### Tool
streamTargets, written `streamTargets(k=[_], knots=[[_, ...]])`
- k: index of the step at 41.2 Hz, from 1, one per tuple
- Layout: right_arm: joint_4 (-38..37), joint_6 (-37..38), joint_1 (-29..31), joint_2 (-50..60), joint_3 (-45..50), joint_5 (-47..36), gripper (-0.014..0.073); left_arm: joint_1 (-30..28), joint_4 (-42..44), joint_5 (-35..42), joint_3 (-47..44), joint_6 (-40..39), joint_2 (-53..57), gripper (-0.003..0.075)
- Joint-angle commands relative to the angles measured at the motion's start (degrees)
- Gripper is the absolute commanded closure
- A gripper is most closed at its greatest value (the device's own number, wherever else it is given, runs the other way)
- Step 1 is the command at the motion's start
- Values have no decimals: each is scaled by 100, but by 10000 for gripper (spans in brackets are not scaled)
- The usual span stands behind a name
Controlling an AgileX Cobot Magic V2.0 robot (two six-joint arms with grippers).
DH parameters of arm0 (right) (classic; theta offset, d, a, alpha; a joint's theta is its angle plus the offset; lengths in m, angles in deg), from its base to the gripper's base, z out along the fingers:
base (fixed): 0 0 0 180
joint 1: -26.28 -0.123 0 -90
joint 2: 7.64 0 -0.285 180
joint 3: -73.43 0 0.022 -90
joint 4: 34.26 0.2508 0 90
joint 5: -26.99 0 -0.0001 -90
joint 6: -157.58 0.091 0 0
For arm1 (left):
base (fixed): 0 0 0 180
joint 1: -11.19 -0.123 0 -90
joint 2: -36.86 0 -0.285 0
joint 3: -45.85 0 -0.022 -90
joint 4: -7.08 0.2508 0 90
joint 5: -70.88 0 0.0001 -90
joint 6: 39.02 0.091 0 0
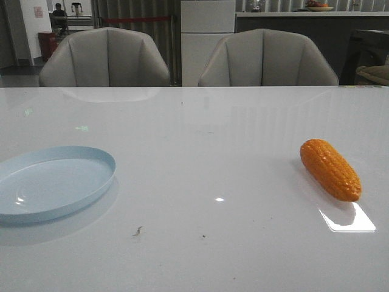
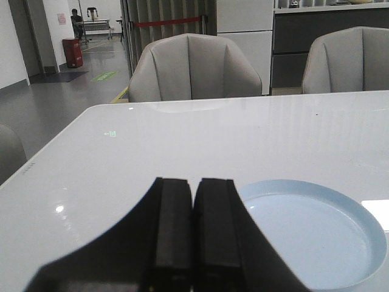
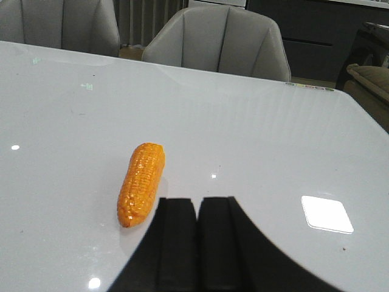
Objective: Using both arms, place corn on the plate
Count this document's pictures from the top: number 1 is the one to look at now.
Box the white cabinet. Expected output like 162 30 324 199
181 1 235 87

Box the glass jar on counter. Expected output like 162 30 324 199
246 0 266 13

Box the dark grey counter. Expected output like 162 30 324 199
235 12 388 81

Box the light blue round plate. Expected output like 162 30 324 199
1 146 116 224

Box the pink wall poster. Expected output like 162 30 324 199
33 6 43 18

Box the orange plastic corn cob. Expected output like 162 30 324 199
300 139 362 202

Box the fruit bowl on counter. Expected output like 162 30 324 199
305 0 333 12

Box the left beige upholstered chair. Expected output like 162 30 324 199
39 27 170 87

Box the beige cushion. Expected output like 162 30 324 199
356 65 388 86

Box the seated person in background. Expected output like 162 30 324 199
50 3 67 37

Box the right beige upholstered chair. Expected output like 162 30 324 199
198 29 339 87

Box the red barrier belt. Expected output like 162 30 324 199
102 16 171 24

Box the beige upholstered chair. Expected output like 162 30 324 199
198 29 339 87
39 27 170 87

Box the red trash bin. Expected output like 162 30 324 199
38 32 58 61

